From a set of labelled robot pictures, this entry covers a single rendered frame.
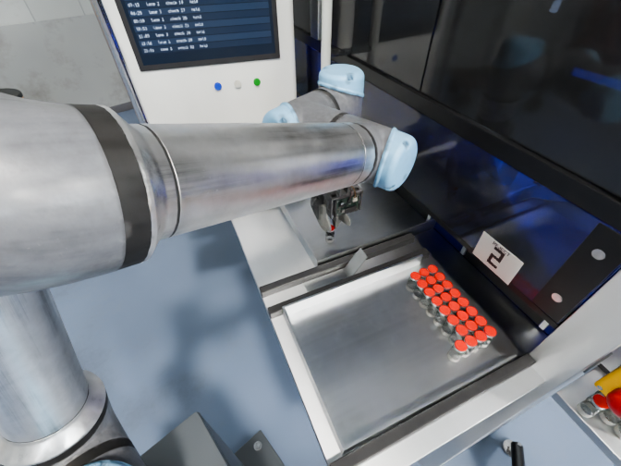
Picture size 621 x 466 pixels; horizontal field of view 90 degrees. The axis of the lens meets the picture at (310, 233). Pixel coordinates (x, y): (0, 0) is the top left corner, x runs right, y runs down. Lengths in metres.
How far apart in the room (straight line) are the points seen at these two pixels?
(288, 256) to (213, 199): 0.56
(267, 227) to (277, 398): 0.89
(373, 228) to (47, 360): 0.68
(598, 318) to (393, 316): 0.31
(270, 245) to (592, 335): 0.62
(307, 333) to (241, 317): 1.10
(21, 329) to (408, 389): 0.53
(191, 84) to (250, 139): 0.85
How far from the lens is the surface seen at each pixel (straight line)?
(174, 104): 1.11
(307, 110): 0.47
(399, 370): 0.63
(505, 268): 0.65
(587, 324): 0.62
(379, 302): 0.69
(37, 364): 0.42
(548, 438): 1.75
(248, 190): 0.23
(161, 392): 1.67
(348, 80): 0.53
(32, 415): 0.47
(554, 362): 0.69
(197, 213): 0.21
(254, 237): 0.82
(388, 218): 0.87
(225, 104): 1.11
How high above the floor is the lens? 1.45
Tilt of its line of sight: 44 degrees down
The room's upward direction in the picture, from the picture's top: 1 degrees counter-clockwise
